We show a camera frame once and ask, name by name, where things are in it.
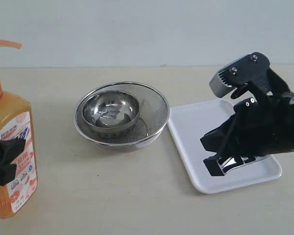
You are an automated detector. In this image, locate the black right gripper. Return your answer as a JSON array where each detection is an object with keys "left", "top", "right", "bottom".
[{"left": 200, "top": 69, "right": 294, "bottom": 176}]

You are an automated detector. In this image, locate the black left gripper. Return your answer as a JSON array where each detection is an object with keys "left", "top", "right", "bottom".
[{"left": 0, "top": 139, "right": 26, "bottom": 185}]

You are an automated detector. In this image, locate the orange dish soap pump bottle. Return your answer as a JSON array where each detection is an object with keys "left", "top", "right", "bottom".
[{"left": 0, "top": 38, "right": 38, "bottom": 219}]

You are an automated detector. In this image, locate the small stainless steel bowl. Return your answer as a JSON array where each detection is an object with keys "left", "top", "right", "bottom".
[{"left": 81, "top": 90, "right": 141, "bottom": 134}]

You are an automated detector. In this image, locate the white rectangular plastic tray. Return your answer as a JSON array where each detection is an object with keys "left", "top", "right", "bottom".
[{"left": 167, "top": 98, "right": 283, "bottom": 195}]

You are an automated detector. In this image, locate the steel mesh strainer basket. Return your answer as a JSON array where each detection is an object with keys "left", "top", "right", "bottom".
[{"left": 73, "top": 81, "right": 170, "bottom": 152}]

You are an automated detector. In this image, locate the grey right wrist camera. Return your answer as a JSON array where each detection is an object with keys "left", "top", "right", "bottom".
[{"left": 209, "top": 52, "right": 271, "bottom": 98}]

